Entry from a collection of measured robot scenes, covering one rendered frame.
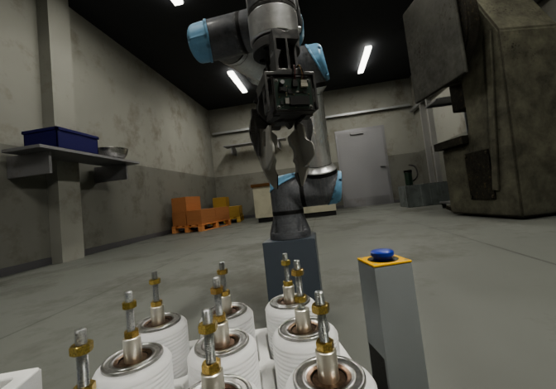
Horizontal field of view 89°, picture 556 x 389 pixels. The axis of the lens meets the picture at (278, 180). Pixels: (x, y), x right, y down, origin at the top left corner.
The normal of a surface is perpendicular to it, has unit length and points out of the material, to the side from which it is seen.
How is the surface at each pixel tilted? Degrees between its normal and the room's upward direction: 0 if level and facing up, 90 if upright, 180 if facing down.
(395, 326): 90
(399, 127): 90
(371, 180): 90
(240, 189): 90
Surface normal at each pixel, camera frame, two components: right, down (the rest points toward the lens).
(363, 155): -0.15, -0.05
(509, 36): 0.06, -0.04
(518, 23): 0.00, -0.49
